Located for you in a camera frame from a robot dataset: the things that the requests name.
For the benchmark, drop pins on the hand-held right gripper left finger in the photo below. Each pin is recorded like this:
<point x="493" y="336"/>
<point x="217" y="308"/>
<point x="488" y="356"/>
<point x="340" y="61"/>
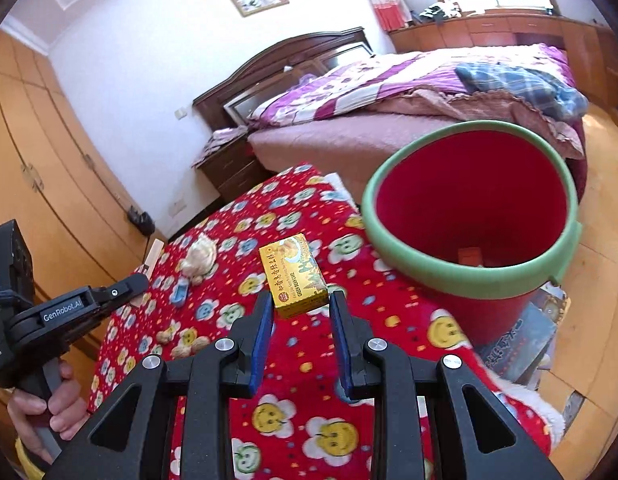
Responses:
<point x="259" y="340"/>

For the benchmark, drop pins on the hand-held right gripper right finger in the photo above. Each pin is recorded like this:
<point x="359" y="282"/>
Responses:
<point x="341" y="345"/>

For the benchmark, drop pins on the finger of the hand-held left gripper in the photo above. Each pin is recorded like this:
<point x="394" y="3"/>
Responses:
<point x="64" y="307"/>

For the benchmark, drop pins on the yellow printed carton box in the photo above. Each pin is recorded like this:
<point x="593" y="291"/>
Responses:
<point x="291" y="275"/>

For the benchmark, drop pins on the red bin with green rim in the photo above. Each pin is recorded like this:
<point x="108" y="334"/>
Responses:
<point x="464" y="200"/>

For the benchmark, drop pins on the person's left hand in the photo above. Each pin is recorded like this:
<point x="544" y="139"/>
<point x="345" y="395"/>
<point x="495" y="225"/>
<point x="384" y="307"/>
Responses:
<point x="69" y="410"/>

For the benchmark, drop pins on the red flower printed blanket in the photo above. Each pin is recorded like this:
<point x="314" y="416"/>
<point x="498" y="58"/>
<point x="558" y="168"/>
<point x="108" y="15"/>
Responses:
<point x="309" y="360"/>

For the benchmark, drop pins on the small blue wrapper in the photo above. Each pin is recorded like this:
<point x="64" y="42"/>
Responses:
<point x="180" y="294"/>

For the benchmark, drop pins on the white crumpled plastic wrap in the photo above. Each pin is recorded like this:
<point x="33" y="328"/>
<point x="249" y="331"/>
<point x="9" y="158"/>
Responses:
<point x="199" y="257"/>

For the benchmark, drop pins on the light wooden bar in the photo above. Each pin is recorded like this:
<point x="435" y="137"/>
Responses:
<point x="154" y="256"/>

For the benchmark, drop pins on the wooden wardrobe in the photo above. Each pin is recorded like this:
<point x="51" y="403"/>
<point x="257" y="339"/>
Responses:
<point x="39" y="160"/>

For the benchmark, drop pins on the dark wooden nightstand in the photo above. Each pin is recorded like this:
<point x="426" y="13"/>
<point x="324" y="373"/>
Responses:
<point x="229" y="170"/>

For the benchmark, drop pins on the dark printed carton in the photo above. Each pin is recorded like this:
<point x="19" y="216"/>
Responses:
<point x="524" y="340"/>

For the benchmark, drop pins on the bed with pink sheet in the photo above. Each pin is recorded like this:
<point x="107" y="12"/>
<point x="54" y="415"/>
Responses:
<point x="314" y="145"/>

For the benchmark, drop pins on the pile of papers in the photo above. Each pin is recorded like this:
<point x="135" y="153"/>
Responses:
<point x="224" y="140"/>

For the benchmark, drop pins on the dark wooden headboard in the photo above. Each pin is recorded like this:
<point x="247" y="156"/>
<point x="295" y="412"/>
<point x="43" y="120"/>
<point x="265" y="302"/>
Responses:
<point x="224" y="95"/>

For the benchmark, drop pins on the purple white quilt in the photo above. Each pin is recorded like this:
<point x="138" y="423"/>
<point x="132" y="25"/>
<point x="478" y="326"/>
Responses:
<point x="364" y="85"/>

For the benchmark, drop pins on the blue plaid cloth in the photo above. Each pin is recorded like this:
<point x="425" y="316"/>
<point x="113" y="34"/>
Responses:
<point x="514" y="82"/>

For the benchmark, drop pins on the wooden window cabinet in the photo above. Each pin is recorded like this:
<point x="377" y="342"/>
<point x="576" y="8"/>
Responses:
<point x="489" y="35"/>

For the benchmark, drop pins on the dark clothes pile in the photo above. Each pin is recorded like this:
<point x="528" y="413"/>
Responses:
<point x="436" y="12"/>

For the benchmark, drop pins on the wall switch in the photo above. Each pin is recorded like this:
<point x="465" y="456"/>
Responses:
<point x="180" y="112"/>

